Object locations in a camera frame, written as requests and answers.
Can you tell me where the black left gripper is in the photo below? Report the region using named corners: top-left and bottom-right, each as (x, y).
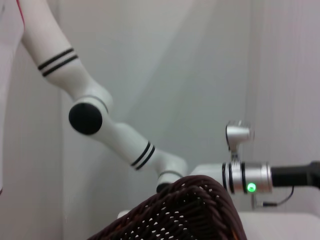
top-left (270, 160), bottom-right (320, 188)

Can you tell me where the dark brown woven plastic basket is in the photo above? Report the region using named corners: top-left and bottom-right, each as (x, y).
top-left (84, 174), bottom-right (249, 240)

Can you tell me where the black left wrist cable with plug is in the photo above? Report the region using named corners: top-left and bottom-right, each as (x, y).
top-left (251, 185), bottom-right (295, 209)

